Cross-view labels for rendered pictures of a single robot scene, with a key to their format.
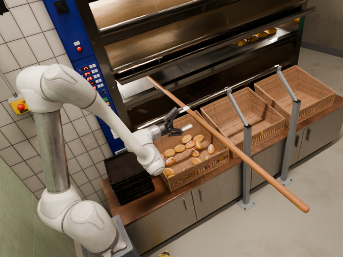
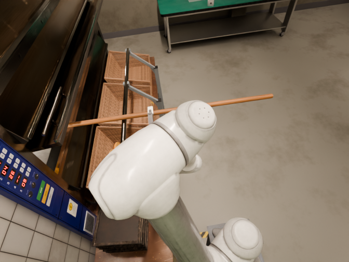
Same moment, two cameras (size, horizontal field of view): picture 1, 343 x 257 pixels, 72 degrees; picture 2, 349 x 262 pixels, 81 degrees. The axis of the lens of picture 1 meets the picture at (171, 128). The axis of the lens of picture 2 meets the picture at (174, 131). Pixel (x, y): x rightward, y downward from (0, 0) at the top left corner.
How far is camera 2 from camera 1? 103 cm
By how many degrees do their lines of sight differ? 51
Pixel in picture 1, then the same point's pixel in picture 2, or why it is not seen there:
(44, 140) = (190, 228)
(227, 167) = not seen: hidden behind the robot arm
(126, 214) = (161, 246)
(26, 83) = (158, 176)
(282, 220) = not seen: hidden behind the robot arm
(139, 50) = (29, 95)
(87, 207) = (243, 226)
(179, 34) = (46, 56)
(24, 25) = not seen: outside the picture
